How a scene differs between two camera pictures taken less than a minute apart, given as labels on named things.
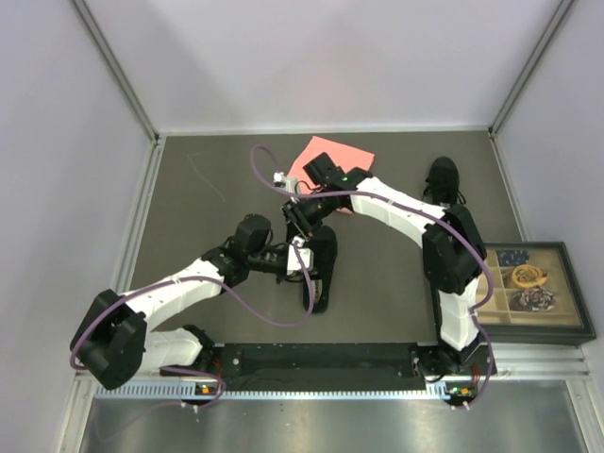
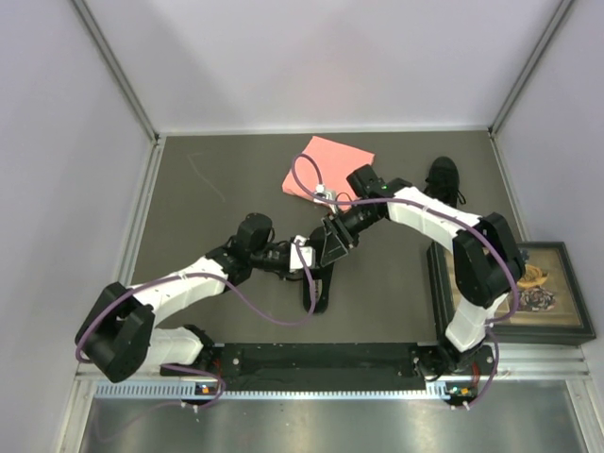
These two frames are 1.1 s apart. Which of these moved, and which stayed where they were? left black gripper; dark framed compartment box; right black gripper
Moved: right black gripper
Stayed: dark framed compartment box; left black gripper
